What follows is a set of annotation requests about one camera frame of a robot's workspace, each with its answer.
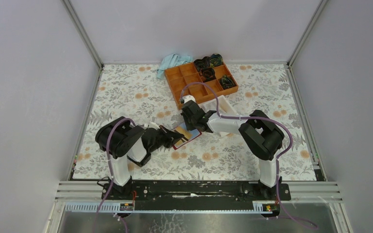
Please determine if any rolled tie orange pattern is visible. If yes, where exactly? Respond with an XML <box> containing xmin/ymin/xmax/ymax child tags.
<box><xmin>200</xmin><ymin>67</ymin><xmax>216</xmax><ymax>83</ymax></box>

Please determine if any gold credit card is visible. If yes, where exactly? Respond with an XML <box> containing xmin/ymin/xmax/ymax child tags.
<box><xmin>175</xmin><ymin>126</ymin><xmax>192</xmax><ymax>143</ymax></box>

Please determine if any rolled tie dark striped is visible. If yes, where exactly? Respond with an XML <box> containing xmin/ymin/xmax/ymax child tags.
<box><xmin>193</xmin><ymin>56</ymin><xmax>210</xmax><ymax>72</ymax></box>

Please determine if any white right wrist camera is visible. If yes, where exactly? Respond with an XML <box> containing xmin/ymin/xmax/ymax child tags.
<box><xmin>182</xmin><ymin>95</ymin><xmax>196</xmax><ymax>104</ymax></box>

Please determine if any red leather card holder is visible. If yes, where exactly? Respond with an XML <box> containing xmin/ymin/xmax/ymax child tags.
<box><xmin>172</xmin><ymin>123</ymin><xmax>202</xmax><ymax>150</ymax></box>

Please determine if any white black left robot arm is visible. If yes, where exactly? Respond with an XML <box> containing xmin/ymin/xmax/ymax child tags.
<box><xmin>95</xmin><ymin>116</ymin><xmax>185</xmax><ymax>200</ymax></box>

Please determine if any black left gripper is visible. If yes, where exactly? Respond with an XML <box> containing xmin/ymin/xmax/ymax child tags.
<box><xmin>149</xmin><ymin>125</ymin><xmax>184</xmax><ymax>153</ymax></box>

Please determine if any white card box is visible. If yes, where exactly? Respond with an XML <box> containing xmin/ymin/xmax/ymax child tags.
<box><xmin>201</xmin><ymin>95</ymin><xmax>239</xmax><ymax>137</ymax></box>

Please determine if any rolled tie green pattern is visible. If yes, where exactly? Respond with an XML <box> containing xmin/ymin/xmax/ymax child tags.
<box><xmin>219</xmin><ymin>75</ymin><xmax>236</xmax><ymax>90</ymax></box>

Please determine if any rolled tie yellow green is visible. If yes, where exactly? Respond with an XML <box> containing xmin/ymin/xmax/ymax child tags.
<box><xmin>209</xmin><ymin>53</ymin><xmax>223</xmax><ymax>67</ymax></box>

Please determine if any light blue cloth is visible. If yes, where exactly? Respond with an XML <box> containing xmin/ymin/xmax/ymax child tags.
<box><xmin>157</xmin><ymin>53</ymin><xmax>193</xmax><ymax>80</ymax></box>

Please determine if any floral patterned table mat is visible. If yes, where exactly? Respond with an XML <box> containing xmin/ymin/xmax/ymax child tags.
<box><xmin>72</xmin><ymin>64</ymin><xmax>316</xmax><ymax>181</ymax></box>

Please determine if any orange wooden compartment tray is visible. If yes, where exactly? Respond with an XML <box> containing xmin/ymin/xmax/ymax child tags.
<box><xmin>164</xmin><ymin>54</ymin><xmax>239</xmax><ymax>109</ymax></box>

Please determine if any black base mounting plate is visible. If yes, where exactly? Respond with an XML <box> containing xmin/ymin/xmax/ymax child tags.
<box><xmin>101</xmin><ymin>180</ymin><xmax>291</xmax><ymax>211</ymax></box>

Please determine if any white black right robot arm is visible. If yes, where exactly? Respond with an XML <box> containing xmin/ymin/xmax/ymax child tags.
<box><xmin>181</xmin><ymin>100</ymin><xmax>284</xmax><ymax>200</ymax></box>

